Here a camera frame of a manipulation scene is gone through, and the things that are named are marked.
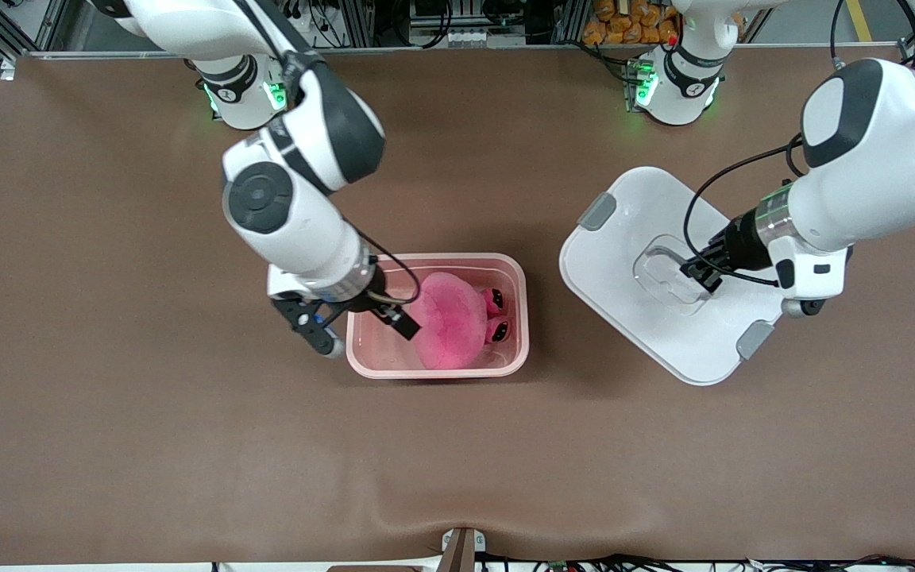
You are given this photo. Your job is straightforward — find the grey control box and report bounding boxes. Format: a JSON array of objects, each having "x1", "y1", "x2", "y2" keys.
[{"x1": 410, "y1": 0, "x2": 522, "y2": 47}]

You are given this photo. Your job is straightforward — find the white box lid grey clips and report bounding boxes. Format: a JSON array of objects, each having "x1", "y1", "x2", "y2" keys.
[{"x1": 559, "y1": 165, "x2": 788, "y2": 387}]

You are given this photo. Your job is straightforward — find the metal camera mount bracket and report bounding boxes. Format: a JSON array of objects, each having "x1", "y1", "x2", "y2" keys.
[{"x1": 440, "y1": 528, "x2": 487, "y2": 572}]

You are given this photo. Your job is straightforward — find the brown table mat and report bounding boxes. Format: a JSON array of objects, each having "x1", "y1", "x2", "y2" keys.
[{"x1": 0, "y1": 44, "x2": 915, "y2": 566}]

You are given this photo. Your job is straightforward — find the pink translucent plastic box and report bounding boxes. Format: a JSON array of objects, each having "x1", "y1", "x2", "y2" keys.
[{"x1": 345, "y1": 253, "x2": 530, "y2": 381}]

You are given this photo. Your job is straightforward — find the black right camera bracket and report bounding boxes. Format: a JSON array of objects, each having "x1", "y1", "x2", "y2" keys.
[{"x1": 271, "y1": 292, "x2": 339, "y2": 354}]

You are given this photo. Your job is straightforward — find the pink plush toy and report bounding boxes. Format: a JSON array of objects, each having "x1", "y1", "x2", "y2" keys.
[{"x1": 406, "y1": 272, "x2": 510, "y2": 371}]

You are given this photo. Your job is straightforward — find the white power strip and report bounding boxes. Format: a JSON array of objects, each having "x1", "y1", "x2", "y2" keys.
[{"x1": 283, "y1": 0, "x2": 331, "y2": 37}]

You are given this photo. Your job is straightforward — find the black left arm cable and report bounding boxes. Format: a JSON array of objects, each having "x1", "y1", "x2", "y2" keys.
[{"x1": 684, "y1": 0, "x2": 844, "y2": 287}]

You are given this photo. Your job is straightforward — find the orange snack packets pile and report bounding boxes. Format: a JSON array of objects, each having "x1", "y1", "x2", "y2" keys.
[{"x1": 582, "y1": 0, "x2": 685, "y2": 46}]

